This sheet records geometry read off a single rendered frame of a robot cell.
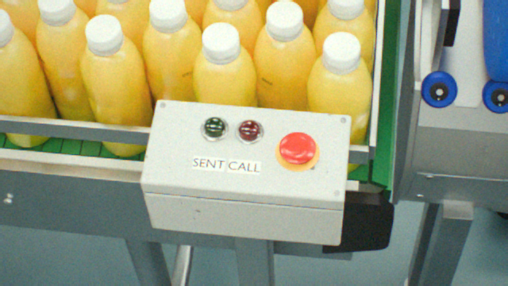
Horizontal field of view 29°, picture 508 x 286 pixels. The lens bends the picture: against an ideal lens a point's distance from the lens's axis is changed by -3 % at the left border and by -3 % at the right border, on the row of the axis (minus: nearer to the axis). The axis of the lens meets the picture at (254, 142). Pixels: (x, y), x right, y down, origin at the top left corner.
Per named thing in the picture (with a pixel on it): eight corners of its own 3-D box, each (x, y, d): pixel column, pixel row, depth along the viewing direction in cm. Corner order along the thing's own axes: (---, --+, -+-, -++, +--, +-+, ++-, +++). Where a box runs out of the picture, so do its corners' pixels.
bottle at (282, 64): (279, 88, 128) (276, -13, 111) (326, 115, 125) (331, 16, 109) (244, 128, 125) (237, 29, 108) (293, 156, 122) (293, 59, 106)
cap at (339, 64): (366, 62, 106) (367, 52, 104) (334, 75, 105) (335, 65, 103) (348, 36, 107) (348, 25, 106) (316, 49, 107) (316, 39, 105)
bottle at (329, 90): (375, 162, 122) (388, 66, 105) (323, 187, 120) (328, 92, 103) (346, 117, 125) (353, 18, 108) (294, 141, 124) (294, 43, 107)
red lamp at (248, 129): (259, 143, 100) (258, 136, 99) (236, 141, 100) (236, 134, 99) (261, 124, 101) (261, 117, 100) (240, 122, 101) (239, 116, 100)
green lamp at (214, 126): (224, 140, 100) (223, 133, 99) (202, 137, 101) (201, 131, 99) (227, 121, 101) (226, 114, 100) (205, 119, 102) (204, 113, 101)
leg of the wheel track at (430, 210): (429, 301, 207) (477, 144, 154) (402, 299, 208) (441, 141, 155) (431, 276, 210) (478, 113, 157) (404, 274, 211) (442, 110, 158)
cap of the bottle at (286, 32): (280, 4, 110) (279, -6, 109) (309, 20, 109) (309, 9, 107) (259, 27, 108) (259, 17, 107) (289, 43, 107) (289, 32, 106)
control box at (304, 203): (340, 247, 105) (344, 199, 96) (152, 229, 107) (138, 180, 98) (347, 165, 110) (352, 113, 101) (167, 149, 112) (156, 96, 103)
